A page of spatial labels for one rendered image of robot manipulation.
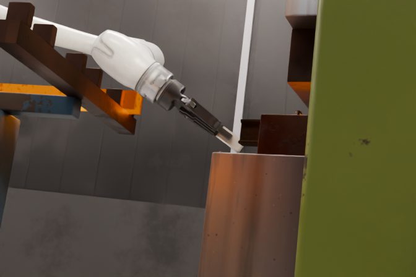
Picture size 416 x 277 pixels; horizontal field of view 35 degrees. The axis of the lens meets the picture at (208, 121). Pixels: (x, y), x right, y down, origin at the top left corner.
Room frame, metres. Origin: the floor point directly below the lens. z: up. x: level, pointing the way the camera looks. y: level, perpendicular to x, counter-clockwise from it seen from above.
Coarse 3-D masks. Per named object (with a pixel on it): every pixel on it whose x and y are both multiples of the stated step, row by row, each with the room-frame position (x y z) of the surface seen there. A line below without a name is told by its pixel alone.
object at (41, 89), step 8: (0, 88) 0.79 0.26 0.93; (8, 88) 0.79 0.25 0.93; (16, 88) 0.78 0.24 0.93; (24, 88) 0.78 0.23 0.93; (32, 88) 0.78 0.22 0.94; (40, 88) 0.78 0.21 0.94; (48, 88) 0.77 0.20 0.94; (56, 88) 0.77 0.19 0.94; (128, 96) 0.75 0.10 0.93; (136, 96) 0.75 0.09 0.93; (128, 104) 0.75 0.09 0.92; (136, 104) 0.76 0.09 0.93; (128, 112) 0.77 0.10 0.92; (136, 112) 0.76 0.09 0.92
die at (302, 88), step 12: (300, 36) 1.04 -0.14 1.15; (312, 36) 1.04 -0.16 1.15; (300, 48) 1.04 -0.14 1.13; (312, 48) 1.03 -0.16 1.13; (300, 60) 1.04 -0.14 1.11; (312, 60) 1.03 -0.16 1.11; (288, 72) 1.05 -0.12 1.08; (300, 72) 1.04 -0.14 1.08; (300, 84) 1.05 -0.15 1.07; (300, 96) 1.13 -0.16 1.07
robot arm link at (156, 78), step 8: (160, 64) 1.56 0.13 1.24; (152, 72) 1.53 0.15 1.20; (160, 72) 1.53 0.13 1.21; (168, 72) 1.55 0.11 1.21; (144, 80) 1.53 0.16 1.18; (152, 80) 1.53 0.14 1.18; (160, 80) 1.53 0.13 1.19; (168, 80) 1.55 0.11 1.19; (136, 88) 1.56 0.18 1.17; (144, 88) 1.54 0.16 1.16; (152, 88) 1.53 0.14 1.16; (160, 88) 1.54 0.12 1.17; (144, 96) 1.57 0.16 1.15; (152, 96) 1.55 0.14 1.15
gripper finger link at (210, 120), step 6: (192, 108) 1.52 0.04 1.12; (198, 108) 1.53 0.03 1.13; (204, 108) 1.53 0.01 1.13; (198, 114) 1.53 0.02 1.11; (204, 114) 1.53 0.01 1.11; (210, 114) 1.53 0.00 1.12; (204, 120) 1.53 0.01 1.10; (210, 120) 1.54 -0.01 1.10; (216, 120) 1.54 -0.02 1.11; (210, 126) 1.54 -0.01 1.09
